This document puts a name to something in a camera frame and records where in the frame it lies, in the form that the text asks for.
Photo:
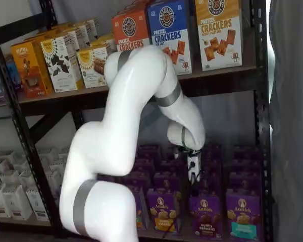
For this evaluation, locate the purple snack box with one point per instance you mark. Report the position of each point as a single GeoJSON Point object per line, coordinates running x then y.
{"type": "Point", "coordinates": [171, 167]}
{"type": "Point", "coordinates": [245, 182]}
{"type": "Point", "coordinates": [133, 181]}
{"type": "Point", "coordinates": [245, 152]}
{"type": "Point", "coordinates": [246, 166]}
{"type": "Point", "coordinates": [147, 152]}
{"type": "Point", "coordinates": [212, 187]}
{"type": "Point", "coordinates": [165, 181]}

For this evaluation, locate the blue pretzel crackers box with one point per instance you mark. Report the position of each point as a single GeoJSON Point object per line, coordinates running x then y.
{"type": "Point", "coordinates": [169, 30]}

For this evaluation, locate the purple box orange patch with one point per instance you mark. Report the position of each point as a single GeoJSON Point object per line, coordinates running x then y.
{"type": "Point", "coordinates": [164, 211]}

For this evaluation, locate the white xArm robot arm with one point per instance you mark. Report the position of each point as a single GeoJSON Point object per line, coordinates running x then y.
{"type": "Point", "coordinates": [121, 126]}

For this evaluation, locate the white box dark chips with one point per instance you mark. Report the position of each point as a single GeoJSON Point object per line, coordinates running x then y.
{"type": "Point", "coordinates": [58, 63]}

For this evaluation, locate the white yellow snack box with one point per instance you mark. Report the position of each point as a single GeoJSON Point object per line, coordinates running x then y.
{"type": "Point", "coordinates": [104, 41]}
{"type": "Point", "coordinates": [93, 27]}
{"type": "Point", "coordinates": [82, 32]}

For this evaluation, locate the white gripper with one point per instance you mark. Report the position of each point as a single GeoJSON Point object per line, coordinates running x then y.
{"type": "Point", "coordinates": [194, 164]}

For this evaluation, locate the orange yellow snack box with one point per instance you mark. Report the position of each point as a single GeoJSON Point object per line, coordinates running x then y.
{"type": "Point", "coordinates": [27, 70]}

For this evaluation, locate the purple box green patch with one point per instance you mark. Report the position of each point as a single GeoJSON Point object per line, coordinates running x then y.
{"type": "Point", "coordinates": [141, 211]}

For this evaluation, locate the purple box brown patch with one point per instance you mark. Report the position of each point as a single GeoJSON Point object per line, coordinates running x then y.
{"type": "Point", "coordinates": [205, 216]}

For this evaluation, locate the white box snack bars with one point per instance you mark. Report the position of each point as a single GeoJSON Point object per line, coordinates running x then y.
{"type": "Point", "coordinates": [92, 68]}

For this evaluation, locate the orange pretzel crackers box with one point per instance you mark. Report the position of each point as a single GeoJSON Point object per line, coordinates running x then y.
{"type": "Point", "coordinates": [131, 30]}

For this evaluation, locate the yellow pretzel crackers box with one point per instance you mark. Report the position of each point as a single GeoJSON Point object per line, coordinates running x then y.
{"type": "Point", "coordinates": [218, 35]}

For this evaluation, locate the grey curtain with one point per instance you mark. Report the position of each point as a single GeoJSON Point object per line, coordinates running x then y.
{"type": "Point", "coordinates": [293, 126]}

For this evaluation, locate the white carton box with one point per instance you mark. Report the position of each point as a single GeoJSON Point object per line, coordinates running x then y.
{"type": "Point", "coordinates": [8, 177]}
{"type": "Point", "coordinates": [27, 179]}
{"type": "Point", "coordinates": [0, 204]}
{"type": "Point", "coordinates": [53, 179]}
{"type": "Point", "coordinates": [16, 204]}
{"type": "Point", "coordinates": [38, 205]}

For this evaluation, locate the purple box teal patch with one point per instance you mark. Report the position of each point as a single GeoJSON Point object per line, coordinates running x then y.
{"type": "Point", "coordinates": [245, 216]}

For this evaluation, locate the black metal shelf rack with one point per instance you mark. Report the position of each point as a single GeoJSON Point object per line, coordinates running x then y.
{"type": "Point", "coordinates": [15, 121]}

